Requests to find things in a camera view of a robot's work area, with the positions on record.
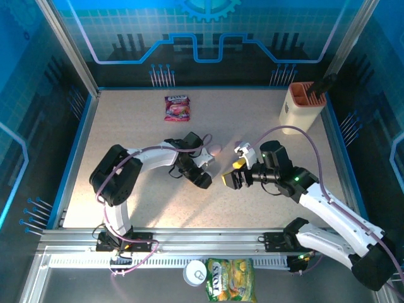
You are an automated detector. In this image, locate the aluminium mounting rail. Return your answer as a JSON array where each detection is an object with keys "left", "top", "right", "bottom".
[{"left": 39, "top": 227, "right": 376, "bottom": 253}]

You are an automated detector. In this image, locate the black utensil handle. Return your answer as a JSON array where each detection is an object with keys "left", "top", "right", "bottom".
[{"left": 306, "top": 72, "right": 337, "bottom": 95}]

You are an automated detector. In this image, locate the white round tin can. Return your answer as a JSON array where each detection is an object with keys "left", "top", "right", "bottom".
[{"left": 182, "top": 259, "right": 208, "bottom": 287}]

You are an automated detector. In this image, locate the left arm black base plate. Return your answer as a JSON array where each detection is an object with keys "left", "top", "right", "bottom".
[{"left": 95, "top": 232, "right": 155, "bottom": 253}]

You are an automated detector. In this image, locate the aluminium table side rail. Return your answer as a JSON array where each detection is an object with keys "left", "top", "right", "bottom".
[
  {"left": 47, "top": 90, "right": 102, "bottom": 230},
  {"left": 318, "top": 93, "right": 370, "bottom": 222}
]

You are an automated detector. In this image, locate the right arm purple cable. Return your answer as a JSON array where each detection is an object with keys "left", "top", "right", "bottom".
[{"left": 247, "top": 126, "right": 404, "bottom": 291}]

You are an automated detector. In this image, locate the red Fox's candy bag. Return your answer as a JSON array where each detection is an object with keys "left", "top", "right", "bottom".
[{"left": 163, "top": 95, "right": 191, "bottom": 122}]

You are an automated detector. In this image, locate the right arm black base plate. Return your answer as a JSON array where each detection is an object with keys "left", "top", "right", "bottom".
[{"left": 263, "top": 232, "right": 288, "bottom": 253}]

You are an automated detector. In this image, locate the green Fox's candy bag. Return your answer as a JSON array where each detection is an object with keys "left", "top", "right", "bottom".
[{"left": 205, "top": 258, "right": 257, "bottom": 303}]

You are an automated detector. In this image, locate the aluminium frame post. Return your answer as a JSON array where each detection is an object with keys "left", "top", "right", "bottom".
[
  {"left": 35, "top": 0, "right": 101, "bottom": 98},
  {"left": 324, "top": 0, "right": 379, "bottom": 92}
]

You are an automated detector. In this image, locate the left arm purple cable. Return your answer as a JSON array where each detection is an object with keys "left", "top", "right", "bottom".
[{"left": 95, "top": 133, "right": 214, "bottom": 277}]

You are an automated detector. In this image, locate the beige utensil holder orange rim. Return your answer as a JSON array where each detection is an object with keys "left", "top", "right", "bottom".
[{"left": 278, "top": 81, "right": 328, "bottom": 135}]

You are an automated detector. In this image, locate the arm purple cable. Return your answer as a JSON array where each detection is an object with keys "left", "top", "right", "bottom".
[
  {"left": 95, "top": 133, "right": 214, "bottom": 277},
  {"left": 247, "top": 126, "right": 404, "bottom": 291}
]

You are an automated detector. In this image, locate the white slotted cable duct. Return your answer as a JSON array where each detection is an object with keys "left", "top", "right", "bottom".
[{"left": 49, "top": 256, "right": 290, "bottom": 270}]

